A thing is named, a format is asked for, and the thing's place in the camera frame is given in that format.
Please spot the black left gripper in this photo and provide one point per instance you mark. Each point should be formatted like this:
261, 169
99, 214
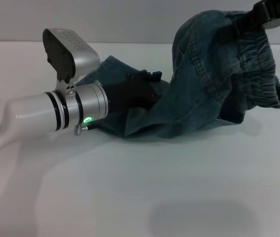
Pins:
130, 95

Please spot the blue denim shorts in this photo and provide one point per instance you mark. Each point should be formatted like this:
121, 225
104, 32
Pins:
191, 98

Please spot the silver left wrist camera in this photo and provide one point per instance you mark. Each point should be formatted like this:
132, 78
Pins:
80, 56

